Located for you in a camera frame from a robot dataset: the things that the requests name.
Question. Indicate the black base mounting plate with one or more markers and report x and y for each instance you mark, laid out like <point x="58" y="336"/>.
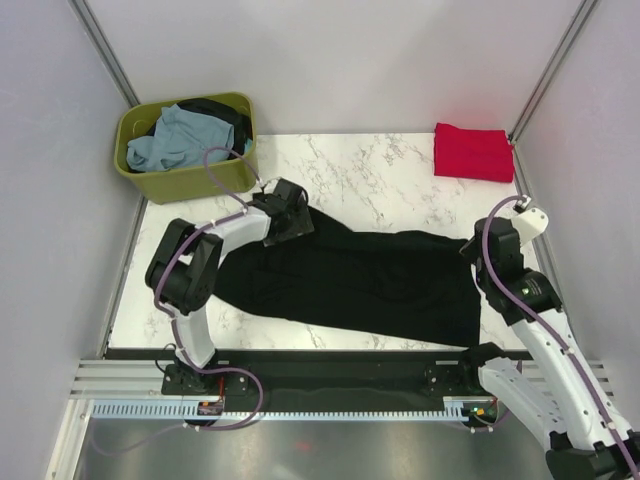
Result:
<point x="330" y="380"/>

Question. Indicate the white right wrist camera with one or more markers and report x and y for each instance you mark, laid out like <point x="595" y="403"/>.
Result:
<point x="530" y="221"/>

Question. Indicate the slotted cable duct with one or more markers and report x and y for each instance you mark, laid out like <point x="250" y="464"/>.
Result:
<point x="452" y="410"/>

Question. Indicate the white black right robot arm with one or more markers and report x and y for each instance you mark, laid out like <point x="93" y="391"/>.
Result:
<point x="582" y="434"/>

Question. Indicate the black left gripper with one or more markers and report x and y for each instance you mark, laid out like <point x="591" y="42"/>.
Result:
<point x="301" y="225"/>

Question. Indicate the black t shirt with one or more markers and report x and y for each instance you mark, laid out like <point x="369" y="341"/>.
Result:
<point x="410" y="284"/>

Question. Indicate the light blue t shirt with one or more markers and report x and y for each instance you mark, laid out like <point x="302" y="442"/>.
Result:
<point x="180" y="140"/>

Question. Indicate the aluminium front rail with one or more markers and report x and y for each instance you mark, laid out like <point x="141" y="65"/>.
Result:
<point x="116" y="379"/>

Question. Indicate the right aluminium corner post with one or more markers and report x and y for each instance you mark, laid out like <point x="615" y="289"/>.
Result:
<point x="568" y="40"/>

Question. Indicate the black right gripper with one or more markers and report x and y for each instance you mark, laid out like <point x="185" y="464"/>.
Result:
<point x="467" y="250"/>

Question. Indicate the aluminium corner post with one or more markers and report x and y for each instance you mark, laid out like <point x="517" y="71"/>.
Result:
<point x="99" y="39"/>
<point x="568" y="40"/>

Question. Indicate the folded red t shirt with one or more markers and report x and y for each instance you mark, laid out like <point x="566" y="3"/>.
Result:
<point x="473" y="154"/>

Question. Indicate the olive green plastic bin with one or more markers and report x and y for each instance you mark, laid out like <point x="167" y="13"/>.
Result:
<point x="238" y="173"/>

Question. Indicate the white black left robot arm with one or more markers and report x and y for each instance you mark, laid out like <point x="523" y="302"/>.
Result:
<point x="183" y="270"/>

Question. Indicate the black garment in bin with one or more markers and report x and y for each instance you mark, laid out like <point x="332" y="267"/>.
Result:
<point x="243" y="131"/>

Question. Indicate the left aluminium corner post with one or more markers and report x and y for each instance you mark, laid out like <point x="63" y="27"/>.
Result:
<point x="99" y="39"/>

